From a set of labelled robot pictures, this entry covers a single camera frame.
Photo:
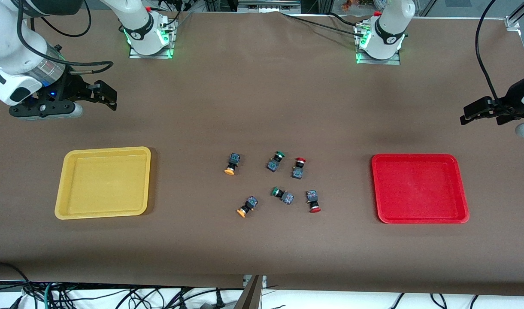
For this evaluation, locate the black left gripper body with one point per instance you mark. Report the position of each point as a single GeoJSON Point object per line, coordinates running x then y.
{"type": "Point", "coordinates": [513, 96]}

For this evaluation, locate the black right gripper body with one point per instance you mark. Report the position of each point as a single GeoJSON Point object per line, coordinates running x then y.
{"type": "Point", "coordinates": [71, 87]}

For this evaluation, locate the yellow push button switch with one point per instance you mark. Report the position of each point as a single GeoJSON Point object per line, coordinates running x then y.
{"type": "Point", "coordinates": [249, 203]}
{"type": "Point", "coordinates": [233, 161]}

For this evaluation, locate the red push button switch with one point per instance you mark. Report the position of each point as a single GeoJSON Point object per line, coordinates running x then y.
{"type": "Point", "coordinates": [298, 171]}
{"type": "Point", "coordinates": [312, 197]}

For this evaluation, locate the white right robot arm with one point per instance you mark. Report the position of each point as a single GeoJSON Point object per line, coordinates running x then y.
{"type": "Point", "coordinates": [13, 47]}

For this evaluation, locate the yellow plastic tray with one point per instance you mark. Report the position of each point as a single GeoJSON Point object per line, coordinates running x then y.
{"type": "Point", "coordinates": [103, 184]}

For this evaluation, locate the red plastic tray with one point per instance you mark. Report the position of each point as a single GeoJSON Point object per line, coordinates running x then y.
{"type": "Point", "coordinates": [418, 189]}

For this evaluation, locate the colourful background object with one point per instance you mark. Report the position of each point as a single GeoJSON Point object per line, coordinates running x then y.
{"type": "Point", "coordinates": [351, 5]}

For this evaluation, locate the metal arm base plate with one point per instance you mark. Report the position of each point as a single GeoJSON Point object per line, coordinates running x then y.
{"type": "Point", "coordinates": [159, 56]}
{"type": "Point", "coordinates": [395, 61]}

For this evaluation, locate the metal table corner bracket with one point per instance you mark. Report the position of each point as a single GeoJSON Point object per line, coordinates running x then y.
{"type": "Point", "coordinates": [513, 22]}

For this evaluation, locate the green push button switch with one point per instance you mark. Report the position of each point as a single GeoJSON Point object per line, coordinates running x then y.
{"type": "Point", "coordinates": [274, 164]}
{"type": "Point", "coordinates": [286, 197]}

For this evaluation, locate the aluminium frame profile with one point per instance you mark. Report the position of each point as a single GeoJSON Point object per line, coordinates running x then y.
{"type": "Point", "coordinates": [268, 5]}

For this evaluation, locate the white metal table bracket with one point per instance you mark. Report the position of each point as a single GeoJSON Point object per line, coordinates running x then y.
{"type": "Point", "coordinates": [262, 281]}

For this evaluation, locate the brown table post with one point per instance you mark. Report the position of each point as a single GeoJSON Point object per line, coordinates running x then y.
{"type": "Point", "coordinates": [249, 298]}

